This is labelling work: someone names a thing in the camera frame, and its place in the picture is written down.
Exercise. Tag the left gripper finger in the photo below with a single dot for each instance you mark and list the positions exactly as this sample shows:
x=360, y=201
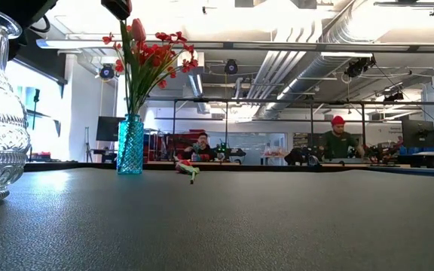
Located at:
x=116, y=7

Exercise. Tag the red tulip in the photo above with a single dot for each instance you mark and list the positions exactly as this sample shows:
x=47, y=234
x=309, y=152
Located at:
x=187, y=166
x=138, y=30

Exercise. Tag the red poppy flower bunch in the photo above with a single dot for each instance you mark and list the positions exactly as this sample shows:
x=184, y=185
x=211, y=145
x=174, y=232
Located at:
x=153, y=56

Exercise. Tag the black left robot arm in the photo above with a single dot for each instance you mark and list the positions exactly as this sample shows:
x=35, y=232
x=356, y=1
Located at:
x=25, y=9

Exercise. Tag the teal textured glass vase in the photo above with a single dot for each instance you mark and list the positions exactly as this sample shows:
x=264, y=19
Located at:
x=130, y=150

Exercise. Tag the black monitor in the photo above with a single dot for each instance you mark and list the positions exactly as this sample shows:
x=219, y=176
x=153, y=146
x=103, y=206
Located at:
x=107, y=128
x=418, y=133

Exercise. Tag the person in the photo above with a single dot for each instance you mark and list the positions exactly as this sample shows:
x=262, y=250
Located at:
x=201, y=150
x=337, y=142

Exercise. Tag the black ceiling-mounted device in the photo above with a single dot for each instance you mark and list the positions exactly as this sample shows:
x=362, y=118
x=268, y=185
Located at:
x=358, y=66

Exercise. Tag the dark table mat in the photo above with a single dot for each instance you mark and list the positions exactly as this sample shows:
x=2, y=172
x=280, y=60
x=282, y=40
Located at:
x=239, y=226

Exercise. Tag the blue storage bins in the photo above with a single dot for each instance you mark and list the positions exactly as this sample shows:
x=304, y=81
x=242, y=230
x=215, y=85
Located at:
x=428, y=149

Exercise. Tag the black ceiling camera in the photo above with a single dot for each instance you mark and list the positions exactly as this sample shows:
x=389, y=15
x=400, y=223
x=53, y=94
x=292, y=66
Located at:
x=106, y=72
x=231, y=67

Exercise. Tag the black aluminium table frame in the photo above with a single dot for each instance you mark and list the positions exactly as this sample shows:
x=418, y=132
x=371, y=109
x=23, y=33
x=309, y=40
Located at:
x=277, y=168

